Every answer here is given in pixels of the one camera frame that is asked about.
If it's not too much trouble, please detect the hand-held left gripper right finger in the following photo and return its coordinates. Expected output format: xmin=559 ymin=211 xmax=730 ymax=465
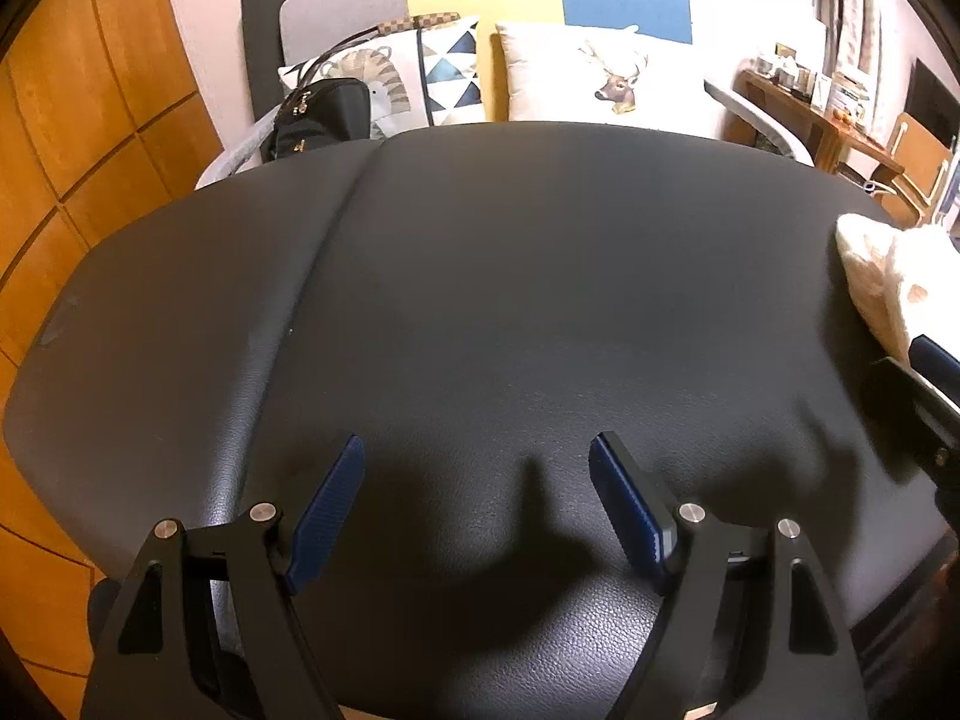
xmin=589 ymin=431 xmax=871 ymax=720

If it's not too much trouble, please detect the black handbag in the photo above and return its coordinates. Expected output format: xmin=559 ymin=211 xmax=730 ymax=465
xmin=262 ymin=77 xmax=374 ymax=164

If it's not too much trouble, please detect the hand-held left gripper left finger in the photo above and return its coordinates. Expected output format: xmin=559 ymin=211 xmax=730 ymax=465
xmin=79 ymin=433 xmax=367 ymax=720

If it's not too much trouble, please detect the triangle print pillow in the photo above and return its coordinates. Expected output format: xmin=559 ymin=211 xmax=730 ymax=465
xmin=277 ymin=15 xmax=481 ymax=140

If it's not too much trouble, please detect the black rolled mat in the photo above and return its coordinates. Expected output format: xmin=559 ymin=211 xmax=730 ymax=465
xmin=238 ymin=0 xmax=297 ymax=117

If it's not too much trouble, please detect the wooden chair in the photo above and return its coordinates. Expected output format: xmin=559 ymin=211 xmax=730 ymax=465
xmin=874 ymin=111 xmax=957 ymax=226

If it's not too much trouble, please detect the black television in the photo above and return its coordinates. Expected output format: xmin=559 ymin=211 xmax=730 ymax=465
xmin=911 ymin=60 xmax=960 ymax=143

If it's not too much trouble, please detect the group of small jars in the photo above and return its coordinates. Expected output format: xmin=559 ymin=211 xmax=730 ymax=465
xmin=754 ymin=45 xmax=818 ymax=102

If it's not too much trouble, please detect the striped beige curtain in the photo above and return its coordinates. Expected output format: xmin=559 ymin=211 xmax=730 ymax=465
xmin=817 ymin=0 xmax=916 ymax=83

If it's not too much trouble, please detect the deer print pillow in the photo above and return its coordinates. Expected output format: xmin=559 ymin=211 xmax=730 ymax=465
xmin=495 ymin=21 xmax=732 ymax=140

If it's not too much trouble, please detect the wooden wardrobe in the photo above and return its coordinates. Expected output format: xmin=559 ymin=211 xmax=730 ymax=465
xmin=0 ymin=0 xmax=226 ymax=691

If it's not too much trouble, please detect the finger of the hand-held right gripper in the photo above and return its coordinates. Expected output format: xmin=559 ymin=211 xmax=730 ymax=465
xmin=861 ymin=358 xmax=960 ymax=481
xmin=909 ymin=335 xmax=960 ymax=421

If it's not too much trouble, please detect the wooden side table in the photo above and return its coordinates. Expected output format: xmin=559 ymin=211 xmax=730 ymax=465
xmin=735 ymin=67 xmax=908 ymax=181

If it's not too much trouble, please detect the white knit sweater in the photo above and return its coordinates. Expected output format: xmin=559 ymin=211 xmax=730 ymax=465
xmin=835 ymin=214 xmax=960 ymax=361

